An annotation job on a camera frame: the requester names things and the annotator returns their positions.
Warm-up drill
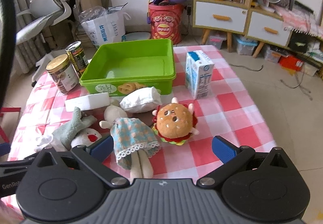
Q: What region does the white plush with red cheeks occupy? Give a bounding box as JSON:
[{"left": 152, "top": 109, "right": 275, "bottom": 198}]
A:
[{"left": 71, "top": 128, "right": 102, "bottom": 148}]

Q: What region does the rabbit doll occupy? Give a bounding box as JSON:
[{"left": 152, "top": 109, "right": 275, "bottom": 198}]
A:
[{"left": 99, "top": 105, "right": 160, "bottom": 181}]

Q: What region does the grey-green plush towel toy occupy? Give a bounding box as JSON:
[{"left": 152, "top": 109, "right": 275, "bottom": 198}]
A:
[{"left": 52, "top": 107, "right": 97, "bottom": 150}]

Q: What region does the hamburger plush toy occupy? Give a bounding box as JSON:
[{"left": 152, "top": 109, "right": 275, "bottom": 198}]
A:
[{"left": 152, "top": 97, "right": 199, "bottom": 146}]

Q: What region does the red white checkered tablecloth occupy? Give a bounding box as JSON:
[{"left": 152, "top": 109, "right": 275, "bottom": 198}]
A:
[{"left": 0, "top": 44, "right": 277, "bottom": 224}]

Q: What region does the white foam block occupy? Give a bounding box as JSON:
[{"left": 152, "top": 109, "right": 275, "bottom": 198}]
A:
[{"left": 65, "top": 92, "right": 111, "bottom": 112}]

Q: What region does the white folded cloth bundle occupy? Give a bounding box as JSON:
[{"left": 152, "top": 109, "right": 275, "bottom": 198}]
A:
[{"left": 120, "top": 87, "right": 162, "bottom": 114}]

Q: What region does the cookie jar with gold lid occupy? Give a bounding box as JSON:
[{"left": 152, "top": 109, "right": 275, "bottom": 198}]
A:
[{"left": 46, "top": 54, "right": 79, "bottom": 94}]

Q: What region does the green plastic bin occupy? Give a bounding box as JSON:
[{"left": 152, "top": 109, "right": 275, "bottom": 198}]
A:
[{"left": 79, "top": 39, "right": 176, "bottom": 97}]

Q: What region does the blue white milk carton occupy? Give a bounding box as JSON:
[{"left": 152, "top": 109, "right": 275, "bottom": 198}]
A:
[{"left": 185, "top": 50, "right": 214, "bottom": 99}]

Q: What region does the dark tin can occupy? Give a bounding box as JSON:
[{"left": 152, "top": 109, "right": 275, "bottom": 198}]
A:
[{"left": 65, "top": 41, "right": 88, "bottom": 77}]

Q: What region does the blue lid storage box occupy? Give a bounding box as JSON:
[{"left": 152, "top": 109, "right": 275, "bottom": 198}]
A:
[{"left": 233, "top": 34, "right": 258, "bottom": 56}]

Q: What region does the clear plastic storage box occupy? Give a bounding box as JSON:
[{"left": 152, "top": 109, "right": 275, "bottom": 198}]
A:
[{"left": 208, "top": 31, "right": 227, "bottom": 49}]

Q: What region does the white bathroom scale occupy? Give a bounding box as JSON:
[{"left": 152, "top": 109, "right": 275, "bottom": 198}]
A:
[{"left": 125, "top": 32, "right": 151, "bottom": 41}]

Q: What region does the white paper sack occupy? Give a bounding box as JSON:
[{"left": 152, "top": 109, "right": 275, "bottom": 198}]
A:
[{"left": 78, "top": 3, "right": 131, "bottom": 49}]

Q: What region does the red snack barrel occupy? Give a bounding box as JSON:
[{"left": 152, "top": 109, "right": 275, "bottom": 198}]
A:
[{"left": 148, "top": 0, "right": 185, "bottom": 44}]

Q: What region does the white office chair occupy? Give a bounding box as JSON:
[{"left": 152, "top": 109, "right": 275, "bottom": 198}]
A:
[{"left": 16, "top": 0, "right": 72, "bottom": 45}]

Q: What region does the wooden cabinet with drawers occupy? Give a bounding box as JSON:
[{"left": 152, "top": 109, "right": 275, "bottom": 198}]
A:
[{"left": 193, "top": 0, "right": 291, "bottom": 57}]

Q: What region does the black floor cable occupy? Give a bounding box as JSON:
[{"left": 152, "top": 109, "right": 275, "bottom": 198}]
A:
[{"left": 228, "top": 62, "right": 264, "bottom": 72}]

